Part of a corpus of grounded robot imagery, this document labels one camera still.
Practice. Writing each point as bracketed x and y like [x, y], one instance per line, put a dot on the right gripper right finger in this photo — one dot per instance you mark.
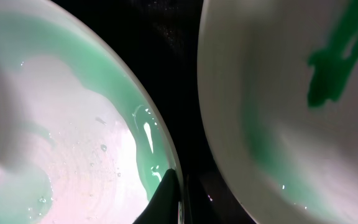
[201, 205]

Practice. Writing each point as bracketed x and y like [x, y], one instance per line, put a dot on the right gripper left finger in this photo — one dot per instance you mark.
[163, 206]

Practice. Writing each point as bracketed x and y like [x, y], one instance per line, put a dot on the white plate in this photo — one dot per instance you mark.
[278, 90]
[81, 141]

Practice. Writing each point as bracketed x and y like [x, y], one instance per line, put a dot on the black round tray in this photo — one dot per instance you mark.
[158, 41]

